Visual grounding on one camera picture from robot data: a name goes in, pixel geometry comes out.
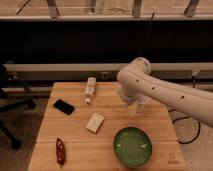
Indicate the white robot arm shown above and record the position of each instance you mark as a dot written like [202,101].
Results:
[135,79]

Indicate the white sponge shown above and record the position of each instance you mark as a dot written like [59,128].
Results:
[95,122]

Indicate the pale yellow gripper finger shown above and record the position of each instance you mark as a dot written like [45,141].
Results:
[132,109]

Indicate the white tube bottle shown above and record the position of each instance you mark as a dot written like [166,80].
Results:
[90,89]

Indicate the translucent white cup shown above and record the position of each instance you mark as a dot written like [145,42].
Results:
[140,106]

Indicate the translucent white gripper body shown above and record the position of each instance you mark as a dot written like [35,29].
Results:
[130,96]

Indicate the red chili pepper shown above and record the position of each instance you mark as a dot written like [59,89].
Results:
[60,152]

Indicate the black smartphone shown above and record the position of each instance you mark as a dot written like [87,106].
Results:
[64,107]

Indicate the green ceramic bowl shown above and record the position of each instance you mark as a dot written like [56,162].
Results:
[132,147]

